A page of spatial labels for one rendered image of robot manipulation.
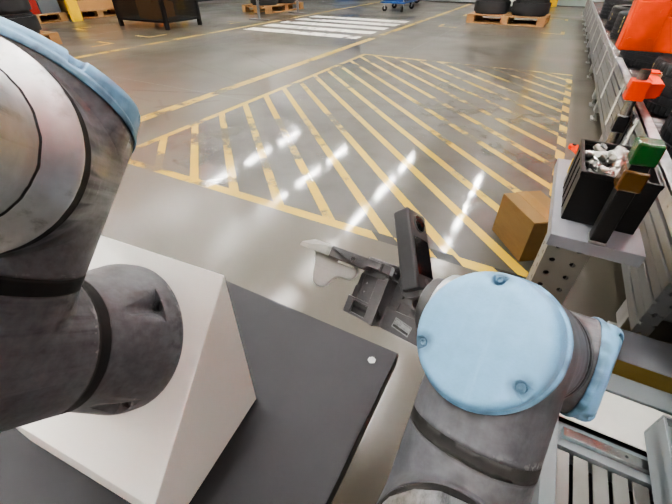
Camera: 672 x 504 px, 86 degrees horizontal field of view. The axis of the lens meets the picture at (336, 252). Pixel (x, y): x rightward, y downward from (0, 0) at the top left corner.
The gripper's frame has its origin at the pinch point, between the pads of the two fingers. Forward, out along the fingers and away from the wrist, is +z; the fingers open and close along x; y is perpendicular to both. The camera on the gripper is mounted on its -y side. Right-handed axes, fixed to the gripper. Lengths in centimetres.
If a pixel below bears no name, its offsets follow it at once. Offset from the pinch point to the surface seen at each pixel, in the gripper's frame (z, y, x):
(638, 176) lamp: -28, -32, 35
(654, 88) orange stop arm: -6, -116, 137
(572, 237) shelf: -20, -21, 44
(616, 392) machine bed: -33, 6, 75
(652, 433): -41, 11, 67
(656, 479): -43, 18, 61
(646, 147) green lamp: -28, -35, 31
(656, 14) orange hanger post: 10, -178, 167
